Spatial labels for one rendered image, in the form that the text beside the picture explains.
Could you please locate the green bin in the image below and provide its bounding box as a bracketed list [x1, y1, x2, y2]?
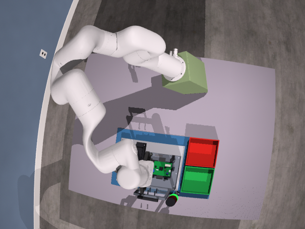
[181, 166, 215, 195]

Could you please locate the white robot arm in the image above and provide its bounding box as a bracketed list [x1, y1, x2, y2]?
[50, 25, 186, 189]

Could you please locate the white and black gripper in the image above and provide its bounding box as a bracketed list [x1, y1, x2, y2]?
[139, 151, 155, 194]

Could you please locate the red open-top bin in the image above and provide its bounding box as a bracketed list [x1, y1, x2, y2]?
[186, 137, 219, 168]

